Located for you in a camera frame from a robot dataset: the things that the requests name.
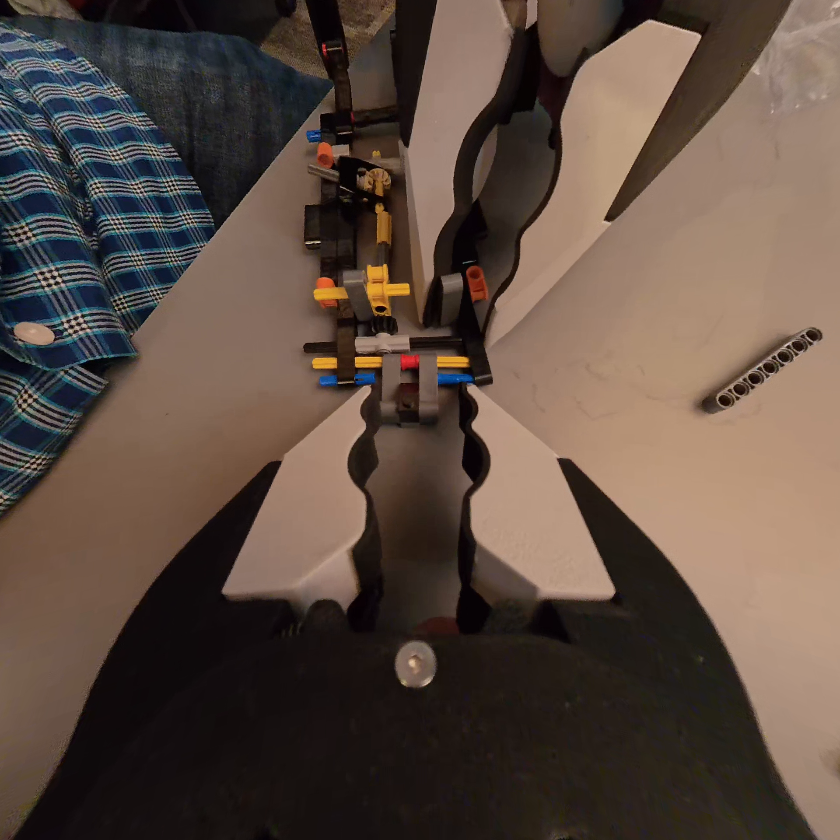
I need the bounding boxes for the grey lego beam with holes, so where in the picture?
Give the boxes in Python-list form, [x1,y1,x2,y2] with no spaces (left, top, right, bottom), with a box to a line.
[702,326,823,414]

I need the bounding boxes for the black lego side beam assembly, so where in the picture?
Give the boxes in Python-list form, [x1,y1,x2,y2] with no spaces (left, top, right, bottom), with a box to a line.
[423,200,494,388]

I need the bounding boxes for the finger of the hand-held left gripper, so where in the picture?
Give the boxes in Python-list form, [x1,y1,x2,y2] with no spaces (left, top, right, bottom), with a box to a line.
[482,20,703,345]
[399,0,536,329]

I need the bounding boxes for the multicoloured lego chassis assembly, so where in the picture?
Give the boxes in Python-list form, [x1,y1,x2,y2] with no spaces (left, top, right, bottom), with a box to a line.
[302,0,473,429]

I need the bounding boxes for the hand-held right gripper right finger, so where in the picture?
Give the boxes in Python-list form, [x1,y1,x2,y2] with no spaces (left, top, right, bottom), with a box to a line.
[456,384,618,634]

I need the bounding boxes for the blue denim jeans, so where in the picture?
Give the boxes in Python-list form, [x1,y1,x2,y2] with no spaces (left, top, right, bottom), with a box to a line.
[20,13,336,224]

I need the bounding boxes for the clear plastic bag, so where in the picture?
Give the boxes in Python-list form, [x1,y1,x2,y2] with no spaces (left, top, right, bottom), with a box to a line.
[768,0,840,126]

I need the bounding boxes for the blue plaid shirt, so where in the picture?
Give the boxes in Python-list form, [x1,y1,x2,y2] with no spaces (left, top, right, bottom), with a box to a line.
[0,23,217,519]

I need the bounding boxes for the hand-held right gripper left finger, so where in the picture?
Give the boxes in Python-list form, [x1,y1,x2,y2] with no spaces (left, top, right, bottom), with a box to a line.
[222,386,388,632]

